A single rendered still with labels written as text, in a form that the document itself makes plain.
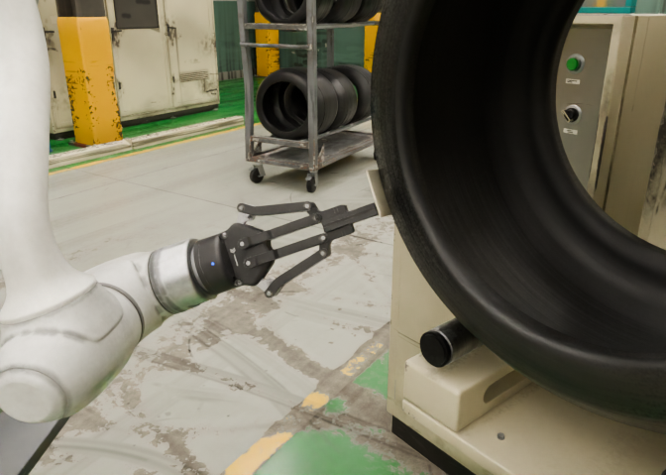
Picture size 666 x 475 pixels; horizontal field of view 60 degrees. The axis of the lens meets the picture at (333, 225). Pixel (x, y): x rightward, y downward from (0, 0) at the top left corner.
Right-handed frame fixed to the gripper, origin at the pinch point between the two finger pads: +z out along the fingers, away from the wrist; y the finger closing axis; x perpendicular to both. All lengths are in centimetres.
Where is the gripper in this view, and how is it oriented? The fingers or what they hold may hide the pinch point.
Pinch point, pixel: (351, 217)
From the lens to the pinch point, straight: 72.2
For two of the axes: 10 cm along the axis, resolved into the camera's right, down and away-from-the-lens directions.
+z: 9.3, -3.2, -1.9
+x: -2.0, 0.1, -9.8
